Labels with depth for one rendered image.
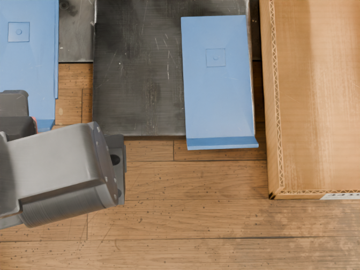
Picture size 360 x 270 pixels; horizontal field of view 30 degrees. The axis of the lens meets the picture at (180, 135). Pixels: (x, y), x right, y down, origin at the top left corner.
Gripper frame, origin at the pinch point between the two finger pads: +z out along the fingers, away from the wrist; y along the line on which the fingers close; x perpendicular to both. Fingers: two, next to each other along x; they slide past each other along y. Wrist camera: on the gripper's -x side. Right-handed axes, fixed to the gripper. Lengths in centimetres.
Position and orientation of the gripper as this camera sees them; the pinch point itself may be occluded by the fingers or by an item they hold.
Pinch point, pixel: (10, 127)
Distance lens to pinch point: 62.5
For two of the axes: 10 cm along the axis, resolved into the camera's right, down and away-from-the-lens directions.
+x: -10.0, 0.3, -0.5
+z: -0.5, -2.8, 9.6
